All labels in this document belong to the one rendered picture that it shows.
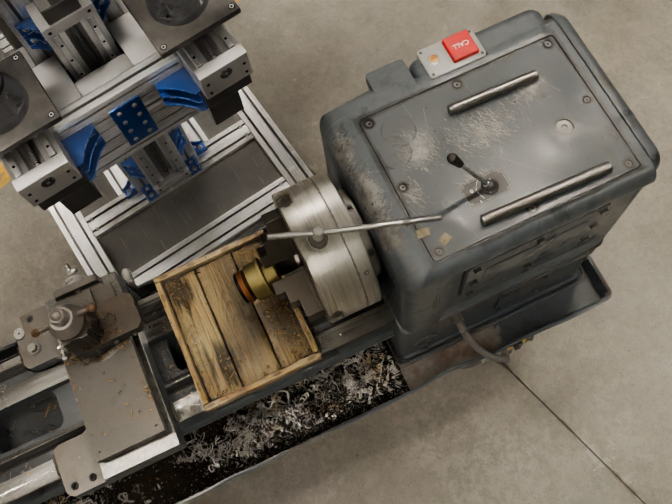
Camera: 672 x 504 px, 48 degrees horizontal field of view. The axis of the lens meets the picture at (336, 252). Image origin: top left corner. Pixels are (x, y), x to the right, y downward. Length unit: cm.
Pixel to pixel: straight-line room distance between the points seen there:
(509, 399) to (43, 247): 183
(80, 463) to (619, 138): 138
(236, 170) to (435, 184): 134
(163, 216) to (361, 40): 112
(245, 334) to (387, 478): 99
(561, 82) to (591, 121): 11
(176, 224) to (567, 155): 155
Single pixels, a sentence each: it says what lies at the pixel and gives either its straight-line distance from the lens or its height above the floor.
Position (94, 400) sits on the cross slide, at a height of 97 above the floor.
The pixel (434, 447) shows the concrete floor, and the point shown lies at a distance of 268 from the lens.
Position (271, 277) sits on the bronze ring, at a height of 111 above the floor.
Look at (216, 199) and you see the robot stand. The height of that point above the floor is 21.
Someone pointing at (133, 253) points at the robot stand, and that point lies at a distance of 275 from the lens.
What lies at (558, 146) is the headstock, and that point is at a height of 126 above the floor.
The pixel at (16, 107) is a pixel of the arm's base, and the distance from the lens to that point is 192.
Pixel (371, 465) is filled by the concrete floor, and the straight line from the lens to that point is 267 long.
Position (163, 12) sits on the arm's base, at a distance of 192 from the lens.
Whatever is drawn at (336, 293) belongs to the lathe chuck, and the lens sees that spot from 156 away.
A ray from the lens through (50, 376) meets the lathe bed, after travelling 201.
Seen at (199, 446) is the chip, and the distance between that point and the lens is 218.
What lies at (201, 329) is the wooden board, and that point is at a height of 88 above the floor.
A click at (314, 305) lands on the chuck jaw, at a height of 111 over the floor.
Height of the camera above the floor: 267
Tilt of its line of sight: 70 degrees down
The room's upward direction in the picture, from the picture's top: 12 degrees counter-clockwise
